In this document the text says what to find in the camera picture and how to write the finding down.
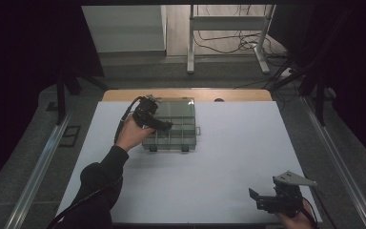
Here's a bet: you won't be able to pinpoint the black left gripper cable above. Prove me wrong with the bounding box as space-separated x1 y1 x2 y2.
46 95 143 229

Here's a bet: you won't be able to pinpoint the black curtain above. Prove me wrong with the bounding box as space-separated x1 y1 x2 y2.
0 0 105 195
268 0 366 173

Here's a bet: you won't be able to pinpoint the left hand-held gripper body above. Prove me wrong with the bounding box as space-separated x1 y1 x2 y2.
132 94 163 129

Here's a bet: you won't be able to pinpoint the black floor cables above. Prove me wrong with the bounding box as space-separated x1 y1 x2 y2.
193 4 289 55

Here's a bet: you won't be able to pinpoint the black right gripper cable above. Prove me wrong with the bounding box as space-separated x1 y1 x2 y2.
299 196 338 229

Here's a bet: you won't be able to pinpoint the black stand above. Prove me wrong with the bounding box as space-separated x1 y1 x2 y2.
55 68 110 126
272 61 336 127

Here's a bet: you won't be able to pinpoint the white cabinet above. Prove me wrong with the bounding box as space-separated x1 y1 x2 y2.
81 4 168 53

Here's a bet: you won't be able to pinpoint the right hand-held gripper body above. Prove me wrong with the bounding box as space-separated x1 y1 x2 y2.
261 170 318 219

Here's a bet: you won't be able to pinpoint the black floor frame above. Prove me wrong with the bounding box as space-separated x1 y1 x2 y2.
58 125 82 148

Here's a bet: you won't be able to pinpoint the person's right hand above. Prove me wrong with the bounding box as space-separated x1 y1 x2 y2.
274 211 318 229

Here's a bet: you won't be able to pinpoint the white metal desk frame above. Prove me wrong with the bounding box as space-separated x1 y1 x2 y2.
186 4 276 75

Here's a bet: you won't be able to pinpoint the aluminium floor rail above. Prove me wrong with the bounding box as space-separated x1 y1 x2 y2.
299 94 366 229
4 100 78 229

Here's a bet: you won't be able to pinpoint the person's left hand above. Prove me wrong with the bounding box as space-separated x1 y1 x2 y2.
114 114 155 154

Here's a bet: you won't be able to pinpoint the clear plastic organizer box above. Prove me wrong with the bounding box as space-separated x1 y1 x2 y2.
141 96 202 153

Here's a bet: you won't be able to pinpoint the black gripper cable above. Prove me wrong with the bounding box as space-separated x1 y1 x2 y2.
46 95 143 229
299 196 338 229

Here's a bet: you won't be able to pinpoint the white power strip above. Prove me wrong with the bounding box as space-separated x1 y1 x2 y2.
278 67 295 79

